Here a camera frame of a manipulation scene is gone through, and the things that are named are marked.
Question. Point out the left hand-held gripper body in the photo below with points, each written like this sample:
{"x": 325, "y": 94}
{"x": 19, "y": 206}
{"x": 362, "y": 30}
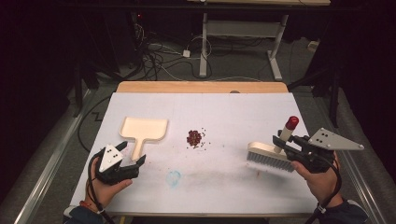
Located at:
{"x": 109, "y": 161}

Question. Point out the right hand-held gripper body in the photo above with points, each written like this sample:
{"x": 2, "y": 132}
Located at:
{"x": 314, "y": 155}

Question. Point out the cream plastic dustpan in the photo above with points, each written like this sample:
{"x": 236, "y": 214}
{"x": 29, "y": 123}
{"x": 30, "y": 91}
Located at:
{"x": 143, "y": 129}

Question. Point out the pile of red beans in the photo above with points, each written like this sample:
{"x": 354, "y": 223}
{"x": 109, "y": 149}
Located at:
{"x": 194, "y": 137}

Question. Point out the person's left hand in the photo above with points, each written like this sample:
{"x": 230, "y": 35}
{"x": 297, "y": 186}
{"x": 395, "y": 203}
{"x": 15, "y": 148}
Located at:
{"x": 104, "y": 193}

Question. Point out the person's right hand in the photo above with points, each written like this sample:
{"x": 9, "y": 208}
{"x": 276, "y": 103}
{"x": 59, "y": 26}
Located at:
{"x": 320, "y": 186}

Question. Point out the black stand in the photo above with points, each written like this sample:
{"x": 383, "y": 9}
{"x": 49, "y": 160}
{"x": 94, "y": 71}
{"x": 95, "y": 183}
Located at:
{"x": 334, "y": 99}

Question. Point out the white table cover sheet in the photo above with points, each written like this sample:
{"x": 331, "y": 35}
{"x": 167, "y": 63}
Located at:
{"x": 218, "y": 115}

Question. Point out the small white box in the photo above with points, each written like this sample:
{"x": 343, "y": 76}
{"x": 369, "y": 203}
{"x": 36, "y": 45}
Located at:
{"x": 313, "y": 46}

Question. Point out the white power adapter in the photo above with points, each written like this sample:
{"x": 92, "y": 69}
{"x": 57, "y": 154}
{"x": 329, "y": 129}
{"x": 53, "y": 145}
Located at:
{"x": 186, "y": 53}

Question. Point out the white-framed desk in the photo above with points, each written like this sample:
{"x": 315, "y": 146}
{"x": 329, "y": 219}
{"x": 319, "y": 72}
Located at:
{"x": 239, "y": 29}

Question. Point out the metal floor rail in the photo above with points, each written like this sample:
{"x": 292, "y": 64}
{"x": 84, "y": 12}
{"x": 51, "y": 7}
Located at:
{"x": 362, "y": 186}
{"x": 46, "y": 175}

